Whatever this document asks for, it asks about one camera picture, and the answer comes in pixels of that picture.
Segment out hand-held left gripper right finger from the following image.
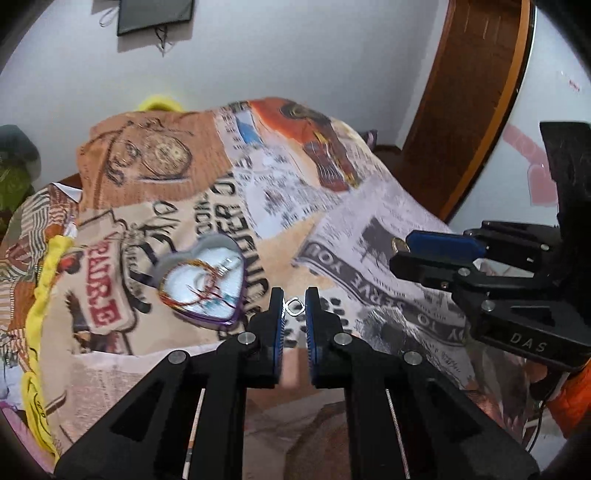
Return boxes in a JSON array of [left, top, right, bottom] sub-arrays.
[[305, 287, 541, 480]]

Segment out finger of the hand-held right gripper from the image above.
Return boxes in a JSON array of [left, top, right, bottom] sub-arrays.
[[389, 251, 490, 305], [405, 220, 561, 280]]

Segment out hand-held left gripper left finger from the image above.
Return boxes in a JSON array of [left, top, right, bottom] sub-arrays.
[[53, 287, 284, 480]]

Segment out pile of jewelry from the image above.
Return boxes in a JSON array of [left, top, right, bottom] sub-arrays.
[[159, 256, 242, 320]]

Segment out purple heart-shaped tin box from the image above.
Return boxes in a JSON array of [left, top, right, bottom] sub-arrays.
[[156, 234, 246, 329]]

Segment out brown wooden door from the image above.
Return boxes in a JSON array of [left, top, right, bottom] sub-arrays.
[[392, 0, 533, 223]]

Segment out printed newspaper-pattern blanket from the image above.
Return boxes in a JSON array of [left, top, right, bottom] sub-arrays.
[[0, 96, 552, 480]]

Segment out yellow plastic bag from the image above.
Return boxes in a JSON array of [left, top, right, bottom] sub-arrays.
[[21, 234, 77, 464]]

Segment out yellow cloth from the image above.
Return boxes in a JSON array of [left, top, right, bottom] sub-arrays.
[[137, 94, 186, 112]]

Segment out white cartoon-print cloth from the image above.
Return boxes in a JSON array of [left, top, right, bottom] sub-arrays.
[[0, 351, 35, 416]]

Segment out striped brown cloth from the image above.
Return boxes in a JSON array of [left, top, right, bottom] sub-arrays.
[[0, 184, 86, 324]]

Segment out grey-green cloth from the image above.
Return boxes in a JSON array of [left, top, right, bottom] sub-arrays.
[[0, 124, 41, 163]]

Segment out black monitor cable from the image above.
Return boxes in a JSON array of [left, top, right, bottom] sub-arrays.
[[153, 22, 175, 57]]

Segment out small black wall monitor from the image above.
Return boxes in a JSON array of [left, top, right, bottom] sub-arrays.
[[116, 0, 195, 37]]

